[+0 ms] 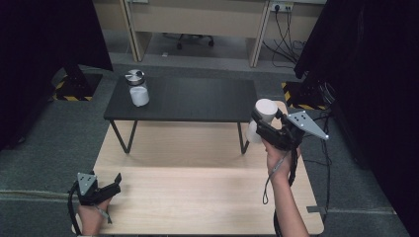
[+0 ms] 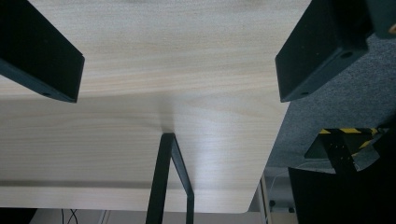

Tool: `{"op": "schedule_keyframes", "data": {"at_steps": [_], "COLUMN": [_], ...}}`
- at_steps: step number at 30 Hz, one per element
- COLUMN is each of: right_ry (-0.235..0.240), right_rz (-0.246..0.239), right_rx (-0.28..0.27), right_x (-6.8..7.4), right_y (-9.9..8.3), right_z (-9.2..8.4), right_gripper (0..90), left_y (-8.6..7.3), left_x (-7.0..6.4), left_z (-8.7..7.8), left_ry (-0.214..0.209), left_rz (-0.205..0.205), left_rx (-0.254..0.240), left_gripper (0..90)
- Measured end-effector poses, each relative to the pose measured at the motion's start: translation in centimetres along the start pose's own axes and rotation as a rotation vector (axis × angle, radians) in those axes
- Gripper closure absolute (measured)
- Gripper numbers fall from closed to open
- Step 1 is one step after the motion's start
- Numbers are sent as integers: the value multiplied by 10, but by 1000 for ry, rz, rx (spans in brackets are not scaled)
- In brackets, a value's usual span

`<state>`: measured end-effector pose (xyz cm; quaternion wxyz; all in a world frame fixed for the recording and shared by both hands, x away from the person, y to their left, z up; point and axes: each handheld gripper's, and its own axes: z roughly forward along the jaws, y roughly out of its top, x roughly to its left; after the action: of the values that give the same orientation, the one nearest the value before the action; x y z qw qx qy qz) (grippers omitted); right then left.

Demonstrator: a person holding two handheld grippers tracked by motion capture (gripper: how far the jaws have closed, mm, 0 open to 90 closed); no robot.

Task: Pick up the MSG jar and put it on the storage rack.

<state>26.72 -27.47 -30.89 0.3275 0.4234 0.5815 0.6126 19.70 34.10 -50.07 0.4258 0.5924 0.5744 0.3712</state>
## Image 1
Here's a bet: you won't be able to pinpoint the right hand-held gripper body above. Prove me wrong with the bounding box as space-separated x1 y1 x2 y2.
255 110 330 152

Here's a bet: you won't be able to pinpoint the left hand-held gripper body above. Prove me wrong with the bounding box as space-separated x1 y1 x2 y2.
70 172 117 207

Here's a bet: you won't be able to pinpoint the white jar with white lid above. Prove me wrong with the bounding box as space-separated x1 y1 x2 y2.
244 98 280 145

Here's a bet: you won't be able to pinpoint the black shelf with metal legs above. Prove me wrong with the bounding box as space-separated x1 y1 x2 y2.
103 75 263 155

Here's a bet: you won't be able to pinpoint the glass jar with silver lid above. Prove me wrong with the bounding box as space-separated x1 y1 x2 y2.
124 68 150 108

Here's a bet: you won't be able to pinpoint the person's left hand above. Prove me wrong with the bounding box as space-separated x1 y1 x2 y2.
76 197 114 237

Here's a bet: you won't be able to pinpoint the person's right hand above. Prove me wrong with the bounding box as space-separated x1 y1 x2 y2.
261 137 302 186

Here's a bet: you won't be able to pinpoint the black stand base striped tape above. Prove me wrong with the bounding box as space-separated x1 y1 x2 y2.
281 72 337 111
47 64 104 103

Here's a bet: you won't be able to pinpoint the grey tape strip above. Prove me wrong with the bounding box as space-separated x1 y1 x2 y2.
305 204 328 215

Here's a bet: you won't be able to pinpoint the black curtain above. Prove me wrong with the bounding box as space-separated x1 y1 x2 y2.
0 0 114 152
293 0 419 237

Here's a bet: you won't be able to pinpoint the black office chair base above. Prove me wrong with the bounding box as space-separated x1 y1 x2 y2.
161 33 215 51

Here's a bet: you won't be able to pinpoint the beige office desk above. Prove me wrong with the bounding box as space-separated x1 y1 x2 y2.
91 0 328 69

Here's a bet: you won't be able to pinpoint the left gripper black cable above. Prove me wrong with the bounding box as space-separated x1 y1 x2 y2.
66 181 84 237

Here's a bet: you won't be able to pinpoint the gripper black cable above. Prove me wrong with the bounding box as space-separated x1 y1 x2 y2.
272 144 300 237
66 181 84 237

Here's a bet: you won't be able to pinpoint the left gripper grey wrist strap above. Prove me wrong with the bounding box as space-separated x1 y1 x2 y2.
94 204 114 225

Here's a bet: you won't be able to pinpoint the gripper grey wrist strap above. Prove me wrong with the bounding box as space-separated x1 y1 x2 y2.
262 157 292 205
94 204 114 225

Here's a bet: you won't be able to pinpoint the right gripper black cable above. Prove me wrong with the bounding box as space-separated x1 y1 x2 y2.
272 144 300 237

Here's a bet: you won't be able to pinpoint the right gripper grey wrist strap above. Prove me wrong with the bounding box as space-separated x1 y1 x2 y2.
262 157 292 205

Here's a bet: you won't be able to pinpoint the black floor cables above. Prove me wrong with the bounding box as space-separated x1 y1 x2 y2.
295 105 334 225

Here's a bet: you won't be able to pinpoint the black cables below socket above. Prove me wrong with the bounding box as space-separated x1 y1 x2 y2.
261 7 308 69

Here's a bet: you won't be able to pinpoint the white wall power socket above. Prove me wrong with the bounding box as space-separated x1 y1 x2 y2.
270 1 294 14

